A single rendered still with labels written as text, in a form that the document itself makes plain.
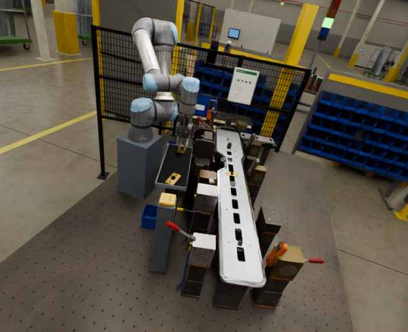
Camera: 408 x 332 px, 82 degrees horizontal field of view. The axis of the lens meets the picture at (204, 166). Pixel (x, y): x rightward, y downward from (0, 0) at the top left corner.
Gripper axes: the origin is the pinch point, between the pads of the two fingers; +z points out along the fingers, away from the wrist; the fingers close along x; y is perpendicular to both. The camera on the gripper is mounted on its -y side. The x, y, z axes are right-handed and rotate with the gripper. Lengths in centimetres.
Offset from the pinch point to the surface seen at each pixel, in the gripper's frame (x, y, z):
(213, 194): 21.1, 23.0, 8.4
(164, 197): 1.5, 37.9, 3.5
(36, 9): -468, -504, 9
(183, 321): 20, 60, 49
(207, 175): 16.5, 4.6, 11.5
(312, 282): 85, 26, 49
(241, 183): 37.1, -6.8, 19.5
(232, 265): 34, 50, 19
